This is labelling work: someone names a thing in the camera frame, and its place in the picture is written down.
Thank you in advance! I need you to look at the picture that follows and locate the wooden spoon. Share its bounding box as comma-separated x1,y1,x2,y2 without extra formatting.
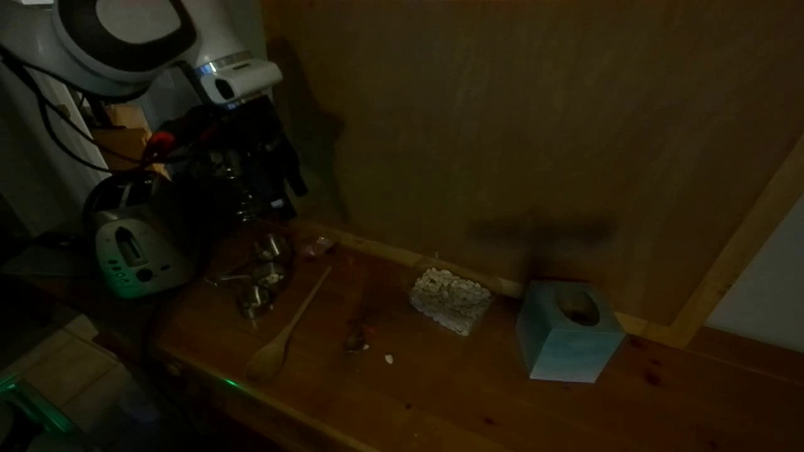
244,266,334,382

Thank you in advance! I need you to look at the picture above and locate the blue block with round hole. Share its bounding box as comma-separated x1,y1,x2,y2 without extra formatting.
515,279,627,384

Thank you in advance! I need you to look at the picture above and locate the dark red petal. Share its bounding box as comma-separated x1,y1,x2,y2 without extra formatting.
342,319,378,353

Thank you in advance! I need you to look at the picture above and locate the silver toaster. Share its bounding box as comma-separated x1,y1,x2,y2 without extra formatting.
84,171,198,299

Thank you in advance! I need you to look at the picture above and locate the small metal bowl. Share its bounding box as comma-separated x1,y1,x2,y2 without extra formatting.
237,286,275,320
251,262,288,290
254,233,290,262

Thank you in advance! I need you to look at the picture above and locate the block of white pebbles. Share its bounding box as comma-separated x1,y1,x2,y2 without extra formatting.
409,267,494,337

